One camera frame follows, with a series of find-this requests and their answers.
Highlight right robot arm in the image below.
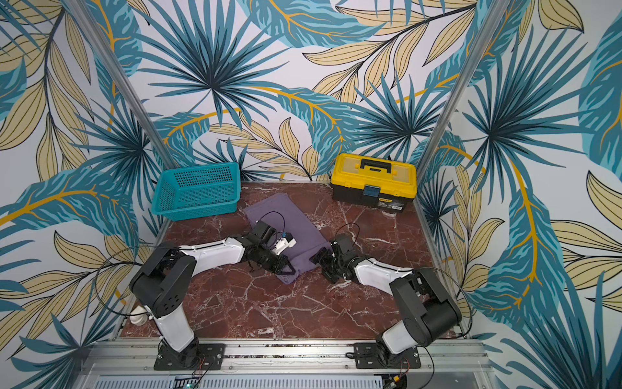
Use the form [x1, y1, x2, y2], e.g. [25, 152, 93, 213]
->
[310, 234, 463, 355]

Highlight front aluminium rail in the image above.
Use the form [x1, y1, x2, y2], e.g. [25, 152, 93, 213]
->
[73, 339, 500, 388]

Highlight right aluminium frame post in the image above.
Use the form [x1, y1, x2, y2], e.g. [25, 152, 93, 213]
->
[415, 0, 511, 172]

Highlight yellow black toolbox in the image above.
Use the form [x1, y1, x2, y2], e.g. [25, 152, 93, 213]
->
[330, 153, 417, 213]

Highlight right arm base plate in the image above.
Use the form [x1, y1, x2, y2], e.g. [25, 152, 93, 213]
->
[346, 342, 421, 371]

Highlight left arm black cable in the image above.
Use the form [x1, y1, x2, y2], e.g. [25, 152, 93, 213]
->
[93, 247, 161, 319]

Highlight teal plastic basket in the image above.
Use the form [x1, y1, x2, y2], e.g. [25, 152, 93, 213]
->
[152, 162, 241, 221]

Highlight left aluminium frame post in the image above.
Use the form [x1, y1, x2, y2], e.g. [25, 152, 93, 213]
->
[66, 0, 178, 170]

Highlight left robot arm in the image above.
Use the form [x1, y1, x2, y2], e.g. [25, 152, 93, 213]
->
[130, 221, 296, 353]

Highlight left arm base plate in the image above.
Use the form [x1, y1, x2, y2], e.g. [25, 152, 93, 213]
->
[154, 340, 225, 371]

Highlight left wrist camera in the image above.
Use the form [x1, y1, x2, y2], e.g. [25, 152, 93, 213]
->
[271, 233, 296, 256]

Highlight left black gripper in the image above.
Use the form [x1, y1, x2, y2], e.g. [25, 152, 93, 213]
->
[256, 245, 297, 275]

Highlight purple long pants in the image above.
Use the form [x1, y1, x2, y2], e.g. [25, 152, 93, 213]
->
[243, 193, 330, 285]

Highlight aluminium frame post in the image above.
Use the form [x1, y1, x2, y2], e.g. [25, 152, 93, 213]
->
[66, 0, 178, 170]
[415, 0, 511, 172]

